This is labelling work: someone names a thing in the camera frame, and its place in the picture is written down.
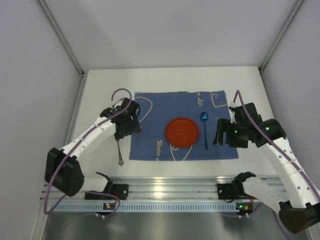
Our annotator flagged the aluminium mounting rail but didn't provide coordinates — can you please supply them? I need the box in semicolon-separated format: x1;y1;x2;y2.
39;175;288;201

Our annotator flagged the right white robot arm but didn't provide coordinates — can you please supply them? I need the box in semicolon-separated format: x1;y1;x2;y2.
213;103;320;234

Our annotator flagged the red plate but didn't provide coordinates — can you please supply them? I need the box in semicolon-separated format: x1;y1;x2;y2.
164;117;200;148

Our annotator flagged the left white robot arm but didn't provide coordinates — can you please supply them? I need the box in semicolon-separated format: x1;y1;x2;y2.
44;98;141;197

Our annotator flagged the blue cloth placemat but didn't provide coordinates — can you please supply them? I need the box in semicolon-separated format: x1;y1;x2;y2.
129;90;239;162

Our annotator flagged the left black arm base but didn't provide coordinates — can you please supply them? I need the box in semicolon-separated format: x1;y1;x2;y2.
84;183;129;200

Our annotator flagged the blue metal spoon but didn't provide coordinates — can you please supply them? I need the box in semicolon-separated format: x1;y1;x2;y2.
200;112;208;150

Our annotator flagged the perforated cable duct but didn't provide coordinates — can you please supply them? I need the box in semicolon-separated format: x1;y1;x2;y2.
54;201;253;213

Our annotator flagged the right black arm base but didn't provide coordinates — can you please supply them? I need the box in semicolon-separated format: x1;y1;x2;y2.
217;183;251;203

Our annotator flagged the iridescent metal fork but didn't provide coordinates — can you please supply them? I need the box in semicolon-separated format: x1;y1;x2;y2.
116;140;124;166

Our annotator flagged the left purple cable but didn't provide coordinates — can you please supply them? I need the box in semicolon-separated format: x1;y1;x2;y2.
43;88;133;218

